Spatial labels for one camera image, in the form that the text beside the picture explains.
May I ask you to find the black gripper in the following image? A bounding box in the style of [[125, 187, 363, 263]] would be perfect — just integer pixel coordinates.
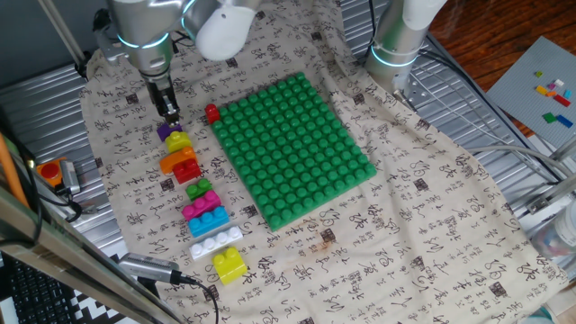
[[143, 75, 181, 127]]

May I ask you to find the purple block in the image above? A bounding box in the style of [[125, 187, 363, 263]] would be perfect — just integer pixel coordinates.
[[156, 121, 184, 143]]

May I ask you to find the small yellow block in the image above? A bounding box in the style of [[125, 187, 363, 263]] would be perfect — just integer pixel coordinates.
[[164, 130, 194, 154]]

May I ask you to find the small red one-stud block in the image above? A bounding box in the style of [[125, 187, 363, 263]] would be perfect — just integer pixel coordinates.
[[204, 103, 221, 125]]

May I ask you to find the orange block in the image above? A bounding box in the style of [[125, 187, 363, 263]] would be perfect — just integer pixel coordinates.
[[158, 145, 199, 176]]

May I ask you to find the red two-stud block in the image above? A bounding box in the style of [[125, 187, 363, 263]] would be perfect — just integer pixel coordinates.
[[172, 157, 203, 185]]

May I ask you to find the green two-stud block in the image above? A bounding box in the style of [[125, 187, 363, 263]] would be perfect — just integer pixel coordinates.
[[184, 177, 213, 202]]

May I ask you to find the pink three-stud block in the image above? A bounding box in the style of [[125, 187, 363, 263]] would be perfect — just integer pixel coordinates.
[[181, 189, 222, 222]]

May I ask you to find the black rod clamp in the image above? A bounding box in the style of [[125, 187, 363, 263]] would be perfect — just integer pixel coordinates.
[[74, 51, 91, 82]]

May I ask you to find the blue three-stud block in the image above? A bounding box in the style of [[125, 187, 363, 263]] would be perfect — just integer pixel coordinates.
[[186, 205, 230, 239]]

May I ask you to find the silver metal box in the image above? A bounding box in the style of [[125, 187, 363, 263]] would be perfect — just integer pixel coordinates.
[[58, 159, 82, 195]]

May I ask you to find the green studded baseplate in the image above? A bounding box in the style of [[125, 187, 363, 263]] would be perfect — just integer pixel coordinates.
[[210, 70, 378, 233]]

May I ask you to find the grey slanted rod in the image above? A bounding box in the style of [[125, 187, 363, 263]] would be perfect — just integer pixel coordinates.
[[37, 0, 89, 68]]

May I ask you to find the white four-stud block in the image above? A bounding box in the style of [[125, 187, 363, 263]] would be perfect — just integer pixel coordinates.
[[188, 225, 244, 262]]

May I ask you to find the large yellow two-stud block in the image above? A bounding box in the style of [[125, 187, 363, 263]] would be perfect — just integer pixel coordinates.
[[211, 246, 249, 286]]

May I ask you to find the orange pole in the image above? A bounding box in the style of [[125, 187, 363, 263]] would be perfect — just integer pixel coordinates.
[[0, 132, 31, 211]]

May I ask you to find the black white pattern board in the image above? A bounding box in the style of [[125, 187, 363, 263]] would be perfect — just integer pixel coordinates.
[[67, 254, 134, 324]]

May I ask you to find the black keyboard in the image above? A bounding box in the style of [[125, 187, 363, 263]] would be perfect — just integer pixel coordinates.
[[6, 258, 76, 324]]

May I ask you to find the beige calligraphy print cloth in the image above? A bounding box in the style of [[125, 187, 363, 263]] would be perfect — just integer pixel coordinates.
[[78, 0, 571, 324]]

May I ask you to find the grey flat brick baseplate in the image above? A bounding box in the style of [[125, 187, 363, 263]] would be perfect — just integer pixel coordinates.
[[485, 35, 576, 149]]

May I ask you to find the clear plastic jar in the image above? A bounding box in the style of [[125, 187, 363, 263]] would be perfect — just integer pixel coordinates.
[[530, 200, 576, 271]]

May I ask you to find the teal round container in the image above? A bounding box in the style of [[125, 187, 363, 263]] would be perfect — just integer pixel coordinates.
[[517, 305, 559, 324]]

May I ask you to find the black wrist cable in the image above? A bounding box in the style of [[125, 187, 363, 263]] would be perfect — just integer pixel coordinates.
[[169, 30, 198, 50]]

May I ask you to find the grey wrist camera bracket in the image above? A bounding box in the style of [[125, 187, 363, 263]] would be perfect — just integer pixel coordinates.
[[92, 8, 130, 63]]

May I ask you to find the black cable loop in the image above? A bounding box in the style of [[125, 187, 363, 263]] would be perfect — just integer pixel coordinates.
[[17, 150, 86, 224]]

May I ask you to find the grey depth camera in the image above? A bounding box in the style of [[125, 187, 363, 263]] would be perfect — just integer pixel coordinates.
[[118, 252, 182, 285]]

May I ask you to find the blurred metal frame bar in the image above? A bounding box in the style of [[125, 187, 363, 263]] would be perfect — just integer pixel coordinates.
[[0, 184, 184, 324]]

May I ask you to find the black camera cable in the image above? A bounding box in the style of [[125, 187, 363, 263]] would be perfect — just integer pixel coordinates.
[[178, 273, 221, 324]]

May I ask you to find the grey hose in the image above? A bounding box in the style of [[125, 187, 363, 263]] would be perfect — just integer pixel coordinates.
[[463, 144, 576, 177]]

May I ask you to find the aluminium bar with bracket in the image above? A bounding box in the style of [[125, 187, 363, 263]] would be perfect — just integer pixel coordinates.
[[525, 173, 576, 215]]

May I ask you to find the aluminium frame bar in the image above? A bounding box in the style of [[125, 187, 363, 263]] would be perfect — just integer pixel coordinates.
[[547, 134, 576, 163]]

